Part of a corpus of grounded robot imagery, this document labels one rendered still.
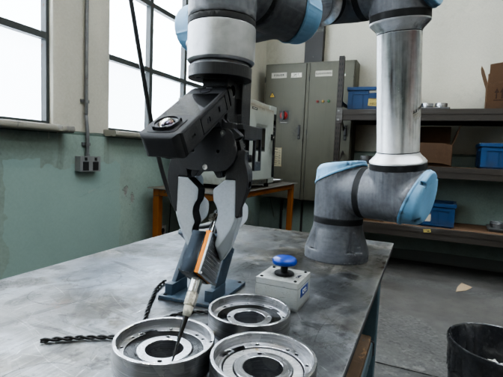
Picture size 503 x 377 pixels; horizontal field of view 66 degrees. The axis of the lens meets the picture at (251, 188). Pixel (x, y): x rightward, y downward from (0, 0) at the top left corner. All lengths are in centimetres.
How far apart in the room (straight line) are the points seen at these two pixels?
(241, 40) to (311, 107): 391
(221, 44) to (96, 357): 37
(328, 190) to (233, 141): 52
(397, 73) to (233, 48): 47
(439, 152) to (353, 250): 297
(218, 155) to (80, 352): 28
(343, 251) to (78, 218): 183
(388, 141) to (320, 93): 351
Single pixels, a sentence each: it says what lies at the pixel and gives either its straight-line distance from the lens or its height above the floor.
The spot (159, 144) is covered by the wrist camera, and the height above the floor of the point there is 104.
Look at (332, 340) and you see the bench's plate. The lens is 56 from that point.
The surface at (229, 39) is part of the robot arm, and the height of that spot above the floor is 115.
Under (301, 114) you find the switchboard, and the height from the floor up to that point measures 150.
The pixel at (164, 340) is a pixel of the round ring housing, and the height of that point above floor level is 83.
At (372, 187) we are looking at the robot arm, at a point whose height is 98.
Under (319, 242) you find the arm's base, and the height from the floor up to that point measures 84.
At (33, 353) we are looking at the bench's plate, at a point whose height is 80.
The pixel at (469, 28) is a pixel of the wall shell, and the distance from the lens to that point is 458.
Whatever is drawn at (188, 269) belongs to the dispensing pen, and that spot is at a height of 92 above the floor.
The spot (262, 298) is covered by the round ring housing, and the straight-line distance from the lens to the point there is 57.
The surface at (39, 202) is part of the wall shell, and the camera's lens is 229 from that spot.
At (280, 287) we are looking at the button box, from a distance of 62.
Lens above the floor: 104
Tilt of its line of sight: 5 degrees down
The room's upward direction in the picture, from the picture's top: 2 degrees clockwise
